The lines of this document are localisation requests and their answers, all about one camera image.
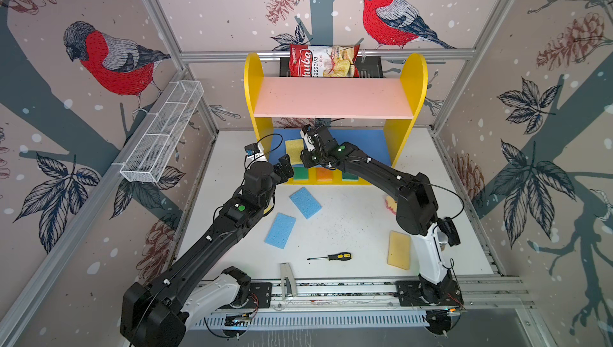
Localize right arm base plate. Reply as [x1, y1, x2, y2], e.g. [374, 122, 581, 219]
[394, 277, 464, 307]

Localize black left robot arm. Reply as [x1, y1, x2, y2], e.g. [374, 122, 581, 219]
[120, 155, 294, 346]

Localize blue sponge lower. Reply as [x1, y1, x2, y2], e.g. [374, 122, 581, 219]
[264, 214, 296, 250]

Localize yellow smiley face sponge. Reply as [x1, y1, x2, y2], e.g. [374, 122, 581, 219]
[385, 196, 397, 215]

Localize blue sponge upper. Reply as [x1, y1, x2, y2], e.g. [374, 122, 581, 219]
[290, 187, 322, 219]

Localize blue sponge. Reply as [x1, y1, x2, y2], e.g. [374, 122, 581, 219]
[290, 187, 322, 219]
[264, 214, 296, 250]

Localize dark green scouring sponge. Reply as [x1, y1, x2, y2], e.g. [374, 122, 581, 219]
[342, 172, 360, 182]

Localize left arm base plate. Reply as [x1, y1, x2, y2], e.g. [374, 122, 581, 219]
[229, 281, 272, 310]

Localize yellow wooden shelf unit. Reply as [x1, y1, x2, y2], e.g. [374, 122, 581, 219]
[244, 53, 428, 186]

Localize grey metal bracket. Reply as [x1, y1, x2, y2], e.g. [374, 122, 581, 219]
[279, 262, 297, 300]

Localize black yellow screwdriver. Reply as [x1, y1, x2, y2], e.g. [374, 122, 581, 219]
[307, 252, 352, 262]

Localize yellow cellulose sponge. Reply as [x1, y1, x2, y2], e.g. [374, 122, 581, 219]
[285, 139, 304, 166]

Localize orange foam sponge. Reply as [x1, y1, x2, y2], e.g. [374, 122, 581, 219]
[315, 168, 334, 182]

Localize light green foam sponge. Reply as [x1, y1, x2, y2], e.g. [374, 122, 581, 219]
[293, 167, 310, 181]

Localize pale yellow sponge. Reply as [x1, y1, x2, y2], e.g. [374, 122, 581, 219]
[387, 231, 411, 270]

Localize aluminium rail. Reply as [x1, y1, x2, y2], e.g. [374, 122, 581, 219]
[138, 277, 533, 312]

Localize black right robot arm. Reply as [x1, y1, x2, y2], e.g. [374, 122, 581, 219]
[300, 125, 461, 304]

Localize white wire mesh basket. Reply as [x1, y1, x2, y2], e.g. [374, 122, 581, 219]
[120, 80, 204, 183]

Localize red cassava chips bag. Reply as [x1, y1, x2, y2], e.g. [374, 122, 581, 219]
[289, 44, 360, 78]

